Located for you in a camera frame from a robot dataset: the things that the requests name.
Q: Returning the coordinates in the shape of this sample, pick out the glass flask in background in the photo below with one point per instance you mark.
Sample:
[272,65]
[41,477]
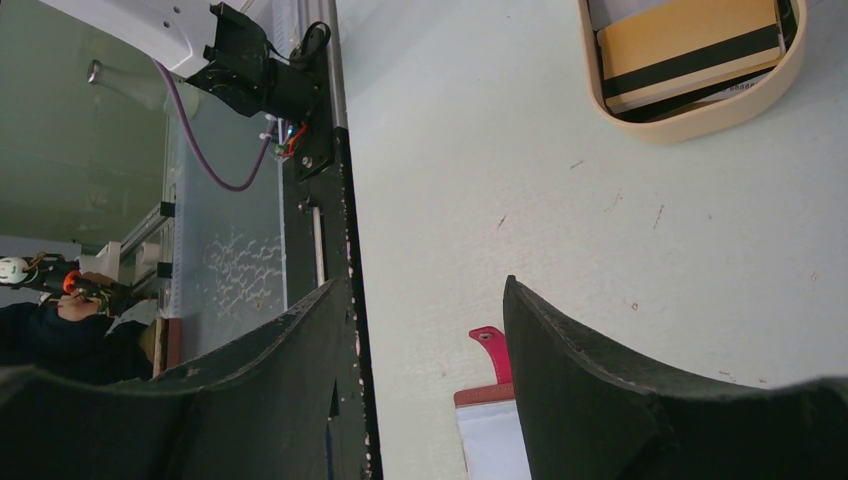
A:
[152,92]

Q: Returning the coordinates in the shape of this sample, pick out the white apparatus behind table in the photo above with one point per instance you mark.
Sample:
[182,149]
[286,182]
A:
[57,276]

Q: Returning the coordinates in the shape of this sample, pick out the beige oval tray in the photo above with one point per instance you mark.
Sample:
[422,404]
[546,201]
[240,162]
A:
[704,119]

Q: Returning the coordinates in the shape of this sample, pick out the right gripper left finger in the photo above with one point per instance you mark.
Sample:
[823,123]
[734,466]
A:
[255,408]

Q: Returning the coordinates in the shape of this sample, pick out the red card holder wallet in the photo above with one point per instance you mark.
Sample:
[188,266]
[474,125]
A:
[488,420]

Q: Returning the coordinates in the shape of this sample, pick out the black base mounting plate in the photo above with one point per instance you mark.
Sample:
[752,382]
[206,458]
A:
[322,244]

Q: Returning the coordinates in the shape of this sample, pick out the person in dark clothing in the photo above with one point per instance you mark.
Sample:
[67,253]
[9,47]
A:
[68,337]

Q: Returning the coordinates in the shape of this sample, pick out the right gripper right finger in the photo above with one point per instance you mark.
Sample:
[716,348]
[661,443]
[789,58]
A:
[592,408]

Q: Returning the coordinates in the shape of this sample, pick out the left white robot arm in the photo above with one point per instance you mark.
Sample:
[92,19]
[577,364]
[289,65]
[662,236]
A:
[199,40]

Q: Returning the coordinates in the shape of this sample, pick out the aluminium frame rail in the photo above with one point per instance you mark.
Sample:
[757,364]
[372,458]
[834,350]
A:
[259,183]

